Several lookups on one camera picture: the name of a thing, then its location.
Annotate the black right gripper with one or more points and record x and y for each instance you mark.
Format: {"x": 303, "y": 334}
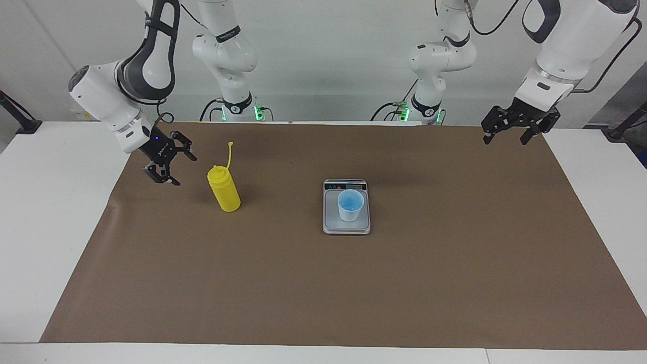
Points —
{"x": 159, "y": 148}

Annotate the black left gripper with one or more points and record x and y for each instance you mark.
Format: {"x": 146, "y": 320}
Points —
{"x": 528, "y": 114}

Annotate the yellow squeeze bottle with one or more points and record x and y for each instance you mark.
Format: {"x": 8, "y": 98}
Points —
{"x": 227, "y": 197}

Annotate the light blue plastic cup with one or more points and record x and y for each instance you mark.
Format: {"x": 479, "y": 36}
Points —
{"x": 350, "y": 215}

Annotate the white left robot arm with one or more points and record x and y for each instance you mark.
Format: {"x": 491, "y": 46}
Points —
{"x": 571, "y": 40}

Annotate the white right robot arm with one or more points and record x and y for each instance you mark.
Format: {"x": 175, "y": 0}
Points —
{"x": 101, "y": 96}

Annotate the silver digital kitchen scale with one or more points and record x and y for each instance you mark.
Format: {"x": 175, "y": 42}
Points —
{"x": 331, "y": 224}

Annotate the brown paper table mat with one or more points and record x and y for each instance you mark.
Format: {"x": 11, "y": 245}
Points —
{"x": 303, "y": 283}

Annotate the black camera stand clamp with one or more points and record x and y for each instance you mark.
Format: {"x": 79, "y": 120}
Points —
{"x": 619, "y": 132}
{"x": 28, "y": 125}

